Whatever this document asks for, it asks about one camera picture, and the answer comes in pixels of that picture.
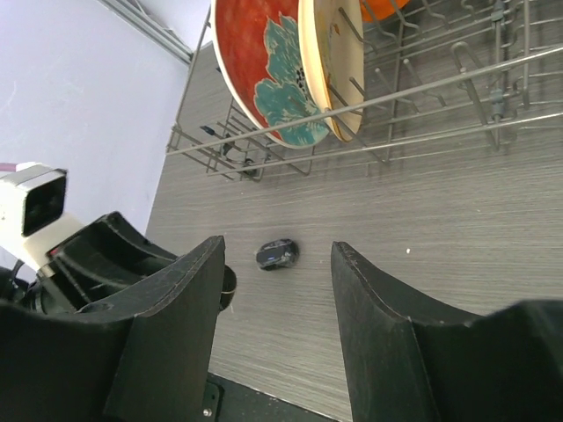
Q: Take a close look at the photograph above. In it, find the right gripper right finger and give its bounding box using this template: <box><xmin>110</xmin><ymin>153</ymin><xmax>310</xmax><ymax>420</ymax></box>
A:
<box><xmin>331</xmin><ymin>242</ymin><xmax>562</xmax><ymax>421</ymax></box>

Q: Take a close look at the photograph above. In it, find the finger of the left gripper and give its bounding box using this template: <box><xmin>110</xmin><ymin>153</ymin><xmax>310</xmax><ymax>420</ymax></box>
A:
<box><xmin>40</xmin><ymin>254</ymin><xmax>132</xmax><ymax>312</ymax></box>
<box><xmin>56</xmin><ymin>212</ymin><xmax>176</xmax><ymax>281</ymax></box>

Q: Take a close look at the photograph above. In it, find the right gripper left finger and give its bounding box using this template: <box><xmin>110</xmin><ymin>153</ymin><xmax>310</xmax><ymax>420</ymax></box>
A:
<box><xmin>1</xmin><ymin>236</ymin><xmax>225</xmax><ymax>421</ymax></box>

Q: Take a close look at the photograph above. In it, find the black oblong charging case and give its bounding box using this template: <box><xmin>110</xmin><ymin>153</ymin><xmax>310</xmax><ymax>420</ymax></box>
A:
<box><xmin>255</xmin><ymin>238</ymin><xmax>300</xmax><ymax>271</ymax></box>

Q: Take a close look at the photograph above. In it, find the black square earbud case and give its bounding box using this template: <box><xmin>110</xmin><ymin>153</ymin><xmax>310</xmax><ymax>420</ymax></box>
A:
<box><xmin>219</xmin><ymin>265</ymin><xmax>238</xmax><ymax>312</ymax></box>

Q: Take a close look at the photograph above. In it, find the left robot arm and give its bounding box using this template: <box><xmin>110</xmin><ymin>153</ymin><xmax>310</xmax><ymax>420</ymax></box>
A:
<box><xmin>1</xmin><ymin>212</ymin><xmax>178</xmax><ymax>315</ymax></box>

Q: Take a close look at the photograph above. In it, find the white green plate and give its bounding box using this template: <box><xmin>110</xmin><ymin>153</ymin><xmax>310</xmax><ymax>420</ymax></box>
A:
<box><xmin>210</xmin><ymin>0</ymin><xmax>329</xmax><ymax>149</ymax></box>

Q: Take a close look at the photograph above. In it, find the beige bowl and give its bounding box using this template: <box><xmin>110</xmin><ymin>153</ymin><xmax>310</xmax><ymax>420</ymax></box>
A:
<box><xmin>297</xmin><ymin>0</ymin><xmax>366</xmax><ymax>144</ymax></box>

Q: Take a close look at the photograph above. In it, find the orange mug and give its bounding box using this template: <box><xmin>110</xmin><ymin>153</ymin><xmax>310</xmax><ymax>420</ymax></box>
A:
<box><xmin>360</xmin><ymin>0</ymin><xmax>395</xmax><ymax>22</ymax></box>

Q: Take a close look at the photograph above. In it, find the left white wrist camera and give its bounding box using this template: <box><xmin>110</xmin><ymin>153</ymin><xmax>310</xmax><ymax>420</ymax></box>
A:
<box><xmin>1</xmin><ymin>162</ymin><xmax>84</xmax><ymax>272</ymax></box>

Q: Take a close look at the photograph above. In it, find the grey wire dish rack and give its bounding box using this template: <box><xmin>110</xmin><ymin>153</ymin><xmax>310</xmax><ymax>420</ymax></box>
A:
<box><xmin>166</xmin><ymin>1</ymin><xmax>562</xmax><ymax>180</ymax></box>

